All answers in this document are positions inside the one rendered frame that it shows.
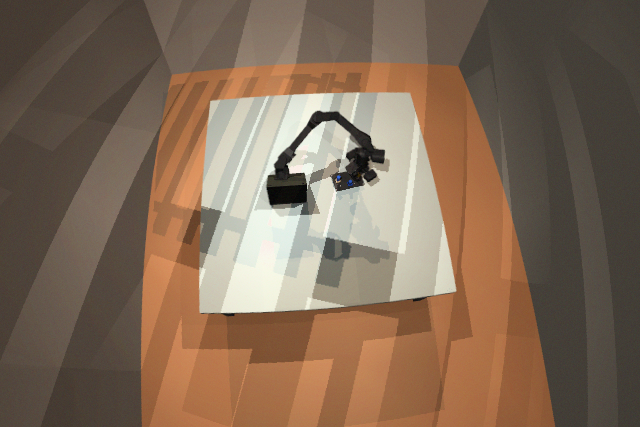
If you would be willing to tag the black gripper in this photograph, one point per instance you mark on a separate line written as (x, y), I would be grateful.
(369, 175)

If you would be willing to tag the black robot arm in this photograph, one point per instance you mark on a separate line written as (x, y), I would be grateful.
(367, 149)

